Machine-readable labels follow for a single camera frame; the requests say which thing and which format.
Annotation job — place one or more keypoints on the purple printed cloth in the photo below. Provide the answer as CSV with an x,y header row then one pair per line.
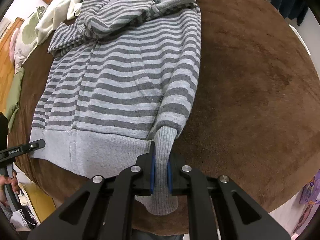
x,y
308,200

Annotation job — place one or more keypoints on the person's left hand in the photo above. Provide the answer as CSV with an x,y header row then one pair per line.
x,y
15,182

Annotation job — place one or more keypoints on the brown fleece blanket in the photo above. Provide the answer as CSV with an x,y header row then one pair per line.
x,y
250,92

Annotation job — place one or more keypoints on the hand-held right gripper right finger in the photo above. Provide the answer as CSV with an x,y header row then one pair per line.
x,y
170,180

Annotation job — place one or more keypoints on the wooden headboard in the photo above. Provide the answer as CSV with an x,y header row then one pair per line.
x,y
5,62

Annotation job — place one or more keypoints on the white fleece robe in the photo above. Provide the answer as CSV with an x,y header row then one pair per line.
x,y
60,7

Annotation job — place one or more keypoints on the white foam box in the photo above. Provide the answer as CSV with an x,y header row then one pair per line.
x,y
300,38

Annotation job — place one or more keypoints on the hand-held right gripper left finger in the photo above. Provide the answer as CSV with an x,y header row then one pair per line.
x,y
152,170

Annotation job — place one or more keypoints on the grey striped hoodie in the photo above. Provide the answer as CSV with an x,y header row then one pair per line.
x,y
120,80

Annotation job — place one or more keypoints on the pink pillow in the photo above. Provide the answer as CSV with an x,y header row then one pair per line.
x,y
13,42

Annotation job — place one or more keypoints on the yellow box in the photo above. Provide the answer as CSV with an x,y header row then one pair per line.
x,y
37,200

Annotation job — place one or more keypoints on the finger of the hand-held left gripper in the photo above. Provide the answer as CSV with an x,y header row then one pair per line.
x,y
25,148

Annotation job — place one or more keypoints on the bear print pillow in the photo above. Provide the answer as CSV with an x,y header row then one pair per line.
x,y
27,35

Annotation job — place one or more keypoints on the dark navy hanging jacket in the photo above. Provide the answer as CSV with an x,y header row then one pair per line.
x,y
290,0

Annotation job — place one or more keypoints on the folded green cloth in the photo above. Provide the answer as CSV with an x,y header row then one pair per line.
x,y
13,95

